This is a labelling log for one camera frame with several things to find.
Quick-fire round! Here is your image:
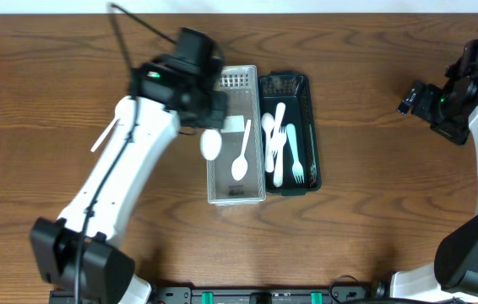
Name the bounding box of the white label sticker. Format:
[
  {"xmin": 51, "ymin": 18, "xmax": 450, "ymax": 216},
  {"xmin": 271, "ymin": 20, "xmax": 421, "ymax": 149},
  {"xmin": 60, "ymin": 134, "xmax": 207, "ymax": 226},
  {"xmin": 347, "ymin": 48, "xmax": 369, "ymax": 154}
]
[{"xmin": 220, "ymin": 115, "xmax": 245, "ymax": 133}]

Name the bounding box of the black plastic basket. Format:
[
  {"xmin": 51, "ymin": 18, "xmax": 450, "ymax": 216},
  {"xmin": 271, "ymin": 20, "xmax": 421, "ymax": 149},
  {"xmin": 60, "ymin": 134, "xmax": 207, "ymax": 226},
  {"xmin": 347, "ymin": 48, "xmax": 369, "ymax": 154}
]
[{"xmin": 258, "ymin": 70, "xmax": 322, "ymax": 196}]

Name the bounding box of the clear plastic basket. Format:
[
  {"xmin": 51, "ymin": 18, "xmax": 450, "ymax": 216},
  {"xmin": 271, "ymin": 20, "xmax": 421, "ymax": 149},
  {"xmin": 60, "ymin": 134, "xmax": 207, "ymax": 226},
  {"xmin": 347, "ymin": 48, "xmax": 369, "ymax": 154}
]
[{"xmin": 207, "ymin": 65, "xmax": 266, "ymax": 206}]

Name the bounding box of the left black cable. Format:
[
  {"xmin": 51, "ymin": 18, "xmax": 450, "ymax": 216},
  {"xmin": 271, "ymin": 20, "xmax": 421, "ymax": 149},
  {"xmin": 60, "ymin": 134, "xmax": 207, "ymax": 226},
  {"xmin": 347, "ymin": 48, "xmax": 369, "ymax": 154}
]
[{"xmin": 72, "ymin": 3, "xmax": 181, "ymax": 304}]

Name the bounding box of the pale green plastic fork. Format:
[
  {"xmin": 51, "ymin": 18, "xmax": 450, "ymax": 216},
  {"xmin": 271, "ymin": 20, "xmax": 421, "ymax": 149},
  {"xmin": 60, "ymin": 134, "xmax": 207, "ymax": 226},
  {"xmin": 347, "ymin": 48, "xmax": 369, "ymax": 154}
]
[{"xmin": 285, "ymin": 123, "xmax": 305, "ymax": 184}]

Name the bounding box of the white plastic spoon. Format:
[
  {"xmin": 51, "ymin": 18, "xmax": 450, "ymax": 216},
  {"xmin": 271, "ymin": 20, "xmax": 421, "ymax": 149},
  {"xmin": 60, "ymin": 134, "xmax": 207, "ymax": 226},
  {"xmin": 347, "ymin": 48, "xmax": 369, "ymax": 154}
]
[
  {"xmin": 231, "ymin": 119, "xmax": 252, "ymax": 181},
  {"xmin": 200, "ymin": 129, "xmax": 222, "ymax": 161},
  {"xmin": 261, "ymin": 112, "xmax": 274, "ymax": 173},
  {"xmin": 90, "ymin": 117, "xmax": 119, "ymax": 152}
]

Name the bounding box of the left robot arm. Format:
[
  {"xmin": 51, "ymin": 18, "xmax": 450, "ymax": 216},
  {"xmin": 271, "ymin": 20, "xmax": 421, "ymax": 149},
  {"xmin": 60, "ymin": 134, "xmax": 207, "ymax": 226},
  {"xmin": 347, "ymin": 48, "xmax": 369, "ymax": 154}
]
[{"xmin": 30, "ymin": 56, "xmax": 228, "ymax": 303}]

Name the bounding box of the white plastic fork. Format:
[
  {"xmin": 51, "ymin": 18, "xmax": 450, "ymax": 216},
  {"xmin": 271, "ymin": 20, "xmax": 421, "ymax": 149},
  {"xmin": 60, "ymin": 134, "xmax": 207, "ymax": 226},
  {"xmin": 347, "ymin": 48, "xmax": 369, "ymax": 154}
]
[
  {"xmin": 273, "ymin": 127, "xmax": 286, "ymax": 187},
  {"xmin": 269, "ymin": 102, "xmax": 285, "ymax": 157}
]

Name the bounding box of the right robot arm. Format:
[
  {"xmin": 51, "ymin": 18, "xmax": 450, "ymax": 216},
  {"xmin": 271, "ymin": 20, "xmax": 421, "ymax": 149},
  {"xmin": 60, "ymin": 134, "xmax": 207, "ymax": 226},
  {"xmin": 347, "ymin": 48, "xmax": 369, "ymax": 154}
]
[{"xmin": 388, "ymin": 71, "xmax": 478, "ymax": 302}]

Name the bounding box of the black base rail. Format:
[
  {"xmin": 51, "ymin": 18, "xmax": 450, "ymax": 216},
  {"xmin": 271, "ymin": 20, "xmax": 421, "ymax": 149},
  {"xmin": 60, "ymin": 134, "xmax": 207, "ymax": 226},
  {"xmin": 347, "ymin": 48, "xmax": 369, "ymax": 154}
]
[{"xmin": 146, "ymin": 283, "xmax": 374, "ymax": 304}]

